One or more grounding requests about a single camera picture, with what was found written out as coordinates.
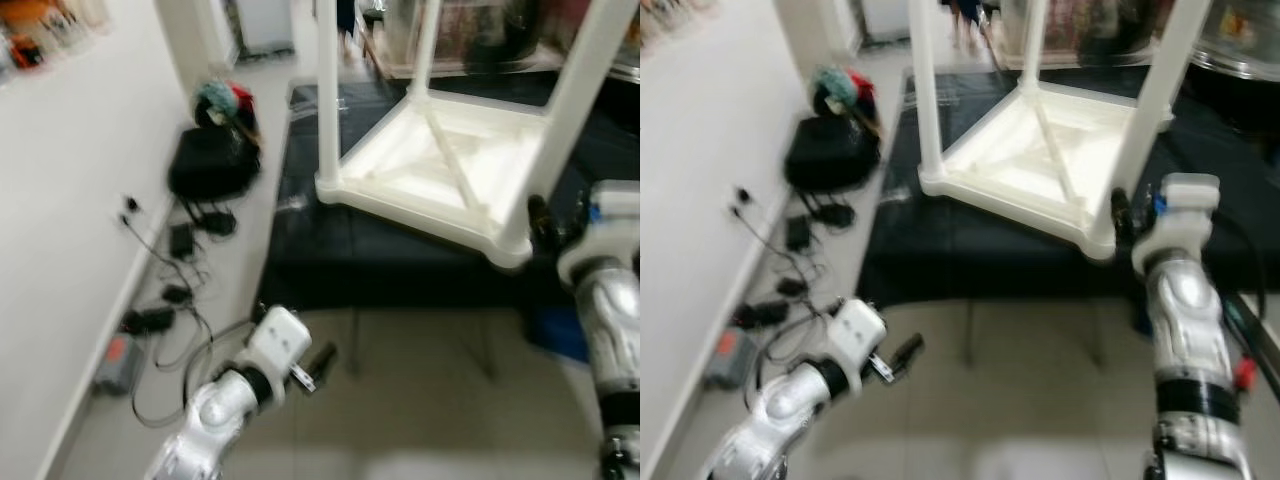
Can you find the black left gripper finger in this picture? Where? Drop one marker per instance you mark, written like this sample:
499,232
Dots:
322,360
905,352

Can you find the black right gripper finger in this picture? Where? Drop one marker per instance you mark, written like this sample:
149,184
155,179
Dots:
1122,215
540,215

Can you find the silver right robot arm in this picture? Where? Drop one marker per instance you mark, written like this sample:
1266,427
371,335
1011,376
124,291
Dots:
1190,320
615,320

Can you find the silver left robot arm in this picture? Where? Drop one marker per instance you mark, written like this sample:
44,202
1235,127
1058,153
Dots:
790,410
215,420

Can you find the black table cloth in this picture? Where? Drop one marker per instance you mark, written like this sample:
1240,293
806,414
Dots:
930,260
330,260

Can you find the white plastic table top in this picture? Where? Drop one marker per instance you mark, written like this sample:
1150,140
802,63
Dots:
430,170
1030,160

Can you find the blue plastic crate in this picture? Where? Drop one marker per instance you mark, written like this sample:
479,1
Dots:
560,335

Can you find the small black power adapter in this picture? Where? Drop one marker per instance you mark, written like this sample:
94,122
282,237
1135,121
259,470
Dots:
177,294
792,287

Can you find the black power strip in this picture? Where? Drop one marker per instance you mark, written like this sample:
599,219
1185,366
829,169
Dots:
762,313
148,320

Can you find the grey box red label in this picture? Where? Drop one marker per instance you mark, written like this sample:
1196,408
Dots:
730,355
120,362

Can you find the clear plastic storage container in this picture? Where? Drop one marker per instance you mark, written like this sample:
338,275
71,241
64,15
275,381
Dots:
1240,35
628,60

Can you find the clear storage box orange lid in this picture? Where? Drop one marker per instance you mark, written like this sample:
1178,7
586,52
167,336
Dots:
1070,35
480,40

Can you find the black shiny plastic bag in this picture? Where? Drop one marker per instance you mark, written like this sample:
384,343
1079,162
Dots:
500,30
1110,25

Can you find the black carry bag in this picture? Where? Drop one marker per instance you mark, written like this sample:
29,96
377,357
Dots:
210,165
835,150

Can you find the green red cloth bundle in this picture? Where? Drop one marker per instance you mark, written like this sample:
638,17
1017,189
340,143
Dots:
845,90
225,100

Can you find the orange black small device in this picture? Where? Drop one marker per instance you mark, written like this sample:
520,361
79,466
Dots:
27,52

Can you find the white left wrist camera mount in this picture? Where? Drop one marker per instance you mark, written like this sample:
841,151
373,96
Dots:
280,340
858,335

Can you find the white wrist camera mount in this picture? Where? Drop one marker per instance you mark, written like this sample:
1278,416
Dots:
1185,205
280,340
615,205
858,335

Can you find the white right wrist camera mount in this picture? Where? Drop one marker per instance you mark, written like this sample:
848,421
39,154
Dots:
1185,205
615,205

